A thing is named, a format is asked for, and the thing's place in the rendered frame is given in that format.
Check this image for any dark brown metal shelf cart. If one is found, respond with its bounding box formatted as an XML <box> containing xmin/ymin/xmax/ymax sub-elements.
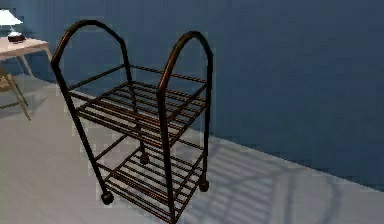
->
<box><xmin>50</xmin><ymin>19</ymin><xmax>214</xmax><ymax>224</ymax></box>

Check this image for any tan wooden chair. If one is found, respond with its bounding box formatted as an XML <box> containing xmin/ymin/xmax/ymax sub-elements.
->
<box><xmin>0</xmin><ymin>68</ymin><xmax>32</xmax><ymax>122</ymax></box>

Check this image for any pale wooden table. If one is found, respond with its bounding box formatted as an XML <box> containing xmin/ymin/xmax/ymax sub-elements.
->
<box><xmin>0</xmin><ymin>36</ymin><xmax>54</xmax><ymax>76</ymax></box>

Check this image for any white table lamp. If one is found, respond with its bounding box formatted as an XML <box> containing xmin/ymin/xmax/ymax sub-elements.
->
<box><xmin>0</xmin><ymin>8</ymin><xmax>27</xmax><ymax>44</ymax></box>

